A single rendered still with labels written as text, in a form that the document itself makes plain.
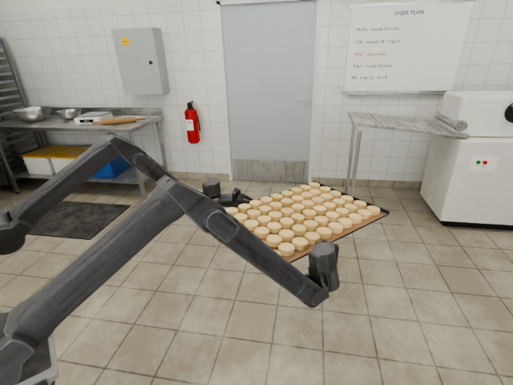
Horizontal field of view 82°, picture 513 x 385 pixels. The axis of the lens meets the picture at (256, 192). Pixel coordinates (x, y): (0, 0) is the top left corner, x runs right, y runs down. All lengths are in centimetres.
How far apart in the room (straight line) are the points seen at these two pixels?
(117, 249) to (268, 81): 329
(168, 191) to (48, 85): 454
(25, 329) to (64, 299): 6
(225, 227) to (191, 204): 8
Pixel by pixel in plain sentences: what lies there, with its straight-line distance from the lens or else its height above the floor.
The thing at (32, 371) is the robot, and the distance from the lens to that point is 88.
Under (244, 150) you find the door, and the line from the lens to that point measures 390.
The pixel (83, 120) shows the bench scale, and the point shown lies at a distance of 398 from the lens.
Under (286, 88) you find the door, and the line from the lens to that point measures 367.
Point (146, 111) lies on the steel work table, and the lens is 415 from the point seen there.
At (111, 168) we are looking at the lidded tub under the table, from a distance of 398.
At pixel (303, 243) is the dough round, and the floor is 103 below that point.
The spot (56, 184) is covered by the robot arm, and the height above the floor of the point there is 127.
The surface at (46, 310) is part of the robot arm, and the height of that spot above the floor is 123.
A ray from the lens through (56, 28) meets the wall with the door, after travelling 476.
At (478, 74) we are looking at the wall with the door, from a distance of 397.
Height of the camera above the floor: 157
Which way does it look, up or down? 25 degrees down
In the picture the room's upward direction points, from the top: 2 degrees counter-clockwise
